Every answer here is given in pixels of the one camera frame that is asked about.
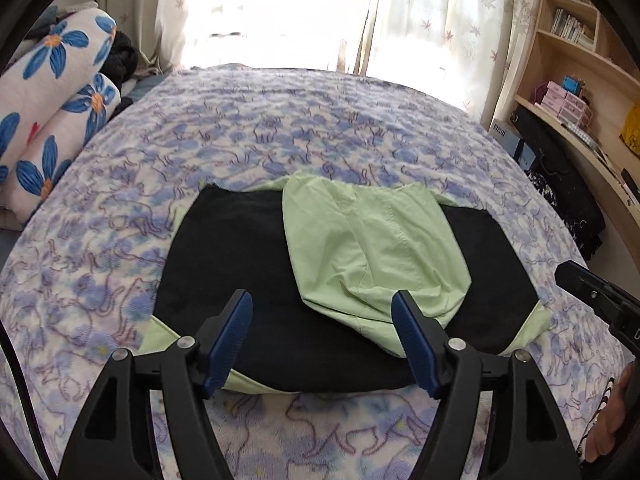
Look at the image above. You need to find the blue cat print bed blanket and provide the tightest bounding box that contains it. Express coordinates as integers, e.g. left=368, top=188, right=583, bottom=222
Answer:
left=0, top=62, right=631, bottom=480

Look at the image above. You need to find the black bag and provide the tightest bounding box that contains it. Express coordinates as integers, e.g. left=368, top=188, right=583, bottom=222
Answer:
left=512, top=105, right=606, bottom=261

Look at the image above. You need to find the person's right hand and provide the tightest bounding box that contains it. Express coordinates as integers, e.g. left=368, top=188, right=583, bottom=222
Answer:
left=586, top=365, right=638, bottom=462

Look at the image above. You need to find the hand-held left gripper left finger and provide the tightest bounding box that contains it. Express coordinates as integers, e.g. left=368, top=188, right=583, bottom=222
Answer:
left=57, top=290, right=253, bottom=480

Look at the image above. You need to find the blue flower patterned pillow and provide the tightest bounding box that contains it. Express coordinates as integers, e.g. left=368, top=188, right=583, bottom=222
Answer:
left=0, top=72, right=122, bottom=226

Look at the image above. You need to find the wooden bookshelf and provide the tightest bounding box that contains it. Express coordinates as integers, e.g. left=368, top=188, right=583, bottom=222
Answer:
left=512, top=0, right=640, bottom=241

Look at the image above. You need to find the black cable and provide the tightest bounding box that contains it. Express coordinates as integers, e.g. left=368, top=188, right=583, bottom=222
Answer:
left=0, top=319, right=55, bottom=480

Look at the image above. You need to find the leaf print white curtain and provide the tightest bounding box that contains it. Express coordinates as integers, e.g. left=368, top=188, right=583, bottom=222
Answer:
left=350, top=0, right=546, bottom=126

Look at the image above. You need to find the yellow bag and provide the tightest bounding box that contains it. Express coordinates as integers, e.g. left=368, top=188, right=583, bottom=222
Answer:
left=620, top=115, right=640, bottom=153

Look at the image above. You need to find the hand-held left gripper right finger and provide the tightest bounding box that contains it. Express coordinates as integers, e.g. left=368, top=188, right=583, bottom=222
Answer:
left=391, top=290, right=583, bottom=480

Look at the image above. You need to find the green and black hooded jacket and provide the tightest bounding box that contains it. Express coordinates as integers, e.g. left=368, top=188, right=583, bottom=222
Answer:
left=137, top=170, right=553, bottom=396

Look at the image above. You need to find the white blue floral rolled blanket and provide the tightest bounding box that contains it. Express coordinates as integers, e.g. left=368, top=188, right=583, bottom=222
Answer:
left=0, top=7, right=119, bottom=161

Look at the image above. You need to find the pink drawer organizer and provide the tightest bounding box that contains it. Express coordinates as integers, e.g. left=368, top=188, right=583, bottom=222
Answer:
left=540, top=80, right=593, bottom=128

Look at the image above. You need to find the blue and white box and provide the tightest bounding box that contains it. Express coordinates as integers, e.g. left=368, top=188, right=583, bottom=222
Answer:
left=492, top=117, right=541, bottom=170

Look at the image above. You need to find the dark clothes pile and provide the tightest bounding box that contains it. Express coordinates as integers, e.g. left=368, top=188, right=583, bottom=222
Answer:
left=102, top=30, right=153, bottom=93

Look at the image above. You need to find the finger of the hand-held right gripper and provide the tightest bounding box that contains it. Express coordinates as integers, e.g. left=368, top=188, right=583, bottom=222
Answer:
left=555, top=260, right=626, bottom=326

